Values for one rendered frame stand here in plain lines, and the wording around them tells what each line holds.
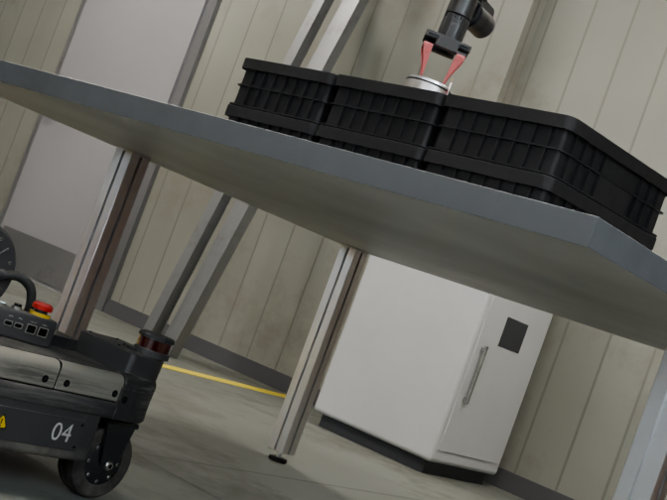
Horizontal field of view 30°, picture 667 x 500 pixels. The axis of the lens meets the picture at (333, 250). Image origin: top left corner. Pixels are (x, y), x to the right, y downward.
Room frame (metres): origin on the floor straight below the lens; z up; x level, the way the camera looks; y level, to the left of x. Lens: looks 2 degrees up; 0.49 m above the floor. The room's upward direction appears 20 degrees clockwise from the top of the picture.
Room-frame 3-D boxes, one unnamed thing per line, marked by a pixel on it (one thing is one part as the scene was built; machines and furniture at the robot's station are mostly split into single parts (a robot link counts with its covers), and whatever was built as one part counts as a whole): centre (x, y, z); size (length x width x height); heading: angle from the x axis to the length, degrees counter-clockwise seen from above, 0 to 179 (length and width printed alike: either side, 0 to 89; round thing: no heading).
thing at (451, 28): (2.62, -0.08, 1.11); 0.10 x 0.07 x 0.07; 90
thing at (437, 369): (5.05, -0.55, 0.62); 0.63 x 0.53 x 1.23; 51
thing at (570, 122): (2.35, -0.34, 0.92); 0.40 x 0.30 x 0.02; 136
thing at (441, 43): (2.62, -0.08, 1.04); 0.07 x 0.07 x 0.09; 0
